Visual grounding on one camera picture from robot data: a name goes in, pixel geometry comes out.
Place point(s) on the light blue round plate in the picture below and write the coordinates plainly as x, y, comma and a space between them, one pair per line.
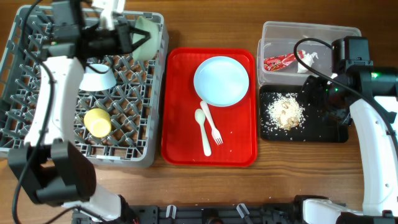
221, 81

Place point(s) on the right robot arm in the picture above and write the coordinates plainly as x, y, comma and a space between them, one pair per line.
368, 95

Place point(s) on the red plastic serving tray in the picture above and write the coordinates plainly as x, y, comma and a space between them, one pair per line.
181, 136

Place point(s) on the red snack wrapper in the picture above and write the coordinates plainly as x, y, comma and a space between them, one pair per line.
280, 62

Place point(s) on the yellow plastic cup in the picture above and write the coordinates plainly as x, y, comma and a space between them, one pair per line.
97, 122

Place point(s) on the white plastic spoon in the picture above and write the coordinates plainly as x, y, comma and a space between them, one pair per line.
200, 119

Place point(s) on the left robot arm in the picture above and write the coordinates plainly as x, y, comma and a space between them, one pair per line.
49, 168

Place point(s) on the white plastic fork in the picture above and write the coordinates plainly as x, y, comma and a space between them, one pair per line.
214, 131

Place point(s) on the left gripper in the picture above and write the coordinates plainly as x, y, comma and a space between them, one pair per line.
124, 35

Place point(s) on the white paper napkin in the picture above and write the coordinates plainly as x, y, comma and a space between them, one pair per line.
307, 58

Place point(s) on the black rectangular waste tray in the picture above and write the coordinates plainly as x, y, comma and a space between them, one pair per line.
315, 127

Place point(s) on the green bowl with food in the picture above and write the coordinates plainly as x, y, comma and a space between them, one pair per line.
148, 49

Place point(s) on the clear plastic waste bin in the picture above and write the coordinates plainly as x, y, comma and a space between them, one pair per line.
279, 38

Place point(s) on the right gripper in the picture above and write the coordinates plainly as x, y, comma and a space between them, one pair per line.
310, 93

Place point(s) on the grey plastic dishwasher rack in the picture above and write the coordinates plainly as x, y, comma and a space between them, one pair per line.
133, 103

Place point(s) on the rice and food scraps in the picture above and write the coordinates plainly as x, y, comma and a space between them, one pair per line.
282, 112

